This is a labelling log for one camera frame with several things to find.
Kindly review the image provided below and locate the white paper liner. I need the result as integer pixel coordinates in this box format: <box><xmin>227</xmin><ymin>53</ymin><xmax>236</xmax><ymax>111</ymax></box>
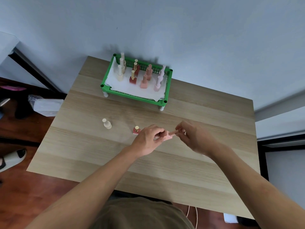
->
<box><xmin>105</xmin><ymin>57</ymin><xmax>168</xmax><ymax>102</ymax></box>

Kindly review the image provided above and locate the person's left hand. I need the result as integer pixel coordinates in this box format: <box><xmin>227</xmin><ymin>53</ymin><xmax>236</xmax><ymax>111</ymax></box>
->
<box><xmin>131</xmin><ymin>125</ymin><xmax>167</xmax><ymax>158</ymax></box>

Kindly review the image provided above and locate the person's right hand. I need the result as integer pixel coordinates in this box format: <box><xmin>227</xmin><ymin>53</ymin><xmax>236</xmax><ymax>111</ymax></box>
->
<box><xmin>175</xmin><ymin>121</ymin><xmax>216</xmax><ymax>157</ymax></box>

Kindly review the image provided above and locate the person's left forearm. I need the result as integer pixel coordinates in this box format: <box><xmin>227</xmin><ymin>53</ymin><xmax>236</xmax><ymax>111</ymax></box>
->
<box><xmin>26</xmin><ymin>145</ymin><xmax>141</xmax><ymax>229</ymax></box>

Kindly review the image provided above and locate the black metal frame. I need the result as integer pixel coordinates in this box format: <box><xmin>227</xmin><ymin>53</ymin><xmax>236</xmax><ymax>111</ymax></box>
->
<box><xmin>257</xmin><ymin>133</ymin><xmax>305</xmax><ymax>181</ymax></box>
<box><xmin>8</xmin><ymin>47</ymin><xmax>68</xmax><ymax>100</ymax></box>

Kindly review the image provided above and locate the white box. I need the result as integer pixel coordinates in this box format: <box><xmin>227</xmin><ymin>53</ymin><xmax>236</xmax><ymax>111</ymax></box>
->
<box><xmin>224</xmin><ymin>213</ymin><xmax>239</xmax><ymax>224</ymax></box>

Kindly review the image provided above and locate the white and black slipper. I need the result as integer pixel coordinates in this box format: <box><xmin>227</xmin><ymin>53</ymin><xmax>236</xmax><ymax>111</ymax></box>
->
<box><xmin>0</xmin><ymin>149</ymin><xmax>27</xmax><ymax>173</ymax></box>

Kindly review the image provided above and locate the white plastic bag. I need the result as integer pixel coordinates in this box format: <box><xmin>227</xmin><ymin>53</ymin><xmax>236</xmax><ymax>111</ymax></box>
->
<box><xmin>28</xmin><ymin>94</ymin><xmax>64</xmax><ymax>117</ymax></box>

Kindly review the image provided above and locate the pink packet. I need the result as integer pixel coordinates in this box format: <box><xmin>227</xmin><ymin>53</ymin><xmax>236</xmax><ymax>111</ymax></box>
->
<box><xmin>0</xmin><ymin>85</ymin><xmax>27</xmax><ymax>91</ymax></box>

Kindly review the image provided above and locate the white cable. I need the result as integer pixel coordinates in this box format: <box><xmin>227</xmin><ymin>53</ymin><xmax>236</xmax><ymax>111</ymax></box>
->
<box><xmin>186</xmin><ymin>205</ymin><xmax>199</xmax><ymax>229</ymax></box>

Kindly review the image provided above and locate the green plastic basket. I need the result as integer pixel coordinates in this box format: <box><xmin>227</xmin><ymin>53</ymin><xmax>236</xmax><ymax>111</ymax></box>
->
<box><xmin>100</xmin><ymin>53</ymin><xmax>173</xmax><ymax>111</ymax></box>

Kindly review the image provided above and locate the person's right forearm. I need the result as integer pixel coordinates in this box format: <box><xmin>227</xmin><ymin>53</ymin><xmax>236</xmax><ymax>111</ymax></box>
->
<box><xmin>207</xmin><ymin>142</ymin><xmax>305</xmax><ymax>229</ymax></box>

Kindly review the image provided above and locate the olive shirt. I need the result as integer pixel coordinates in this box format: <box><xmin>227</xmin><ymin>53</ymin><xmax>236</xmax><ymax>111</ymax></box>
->
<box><xmin>90</xmin><ymin>197</ymin><xmax>195</xmax><ymax>229</ymax></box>

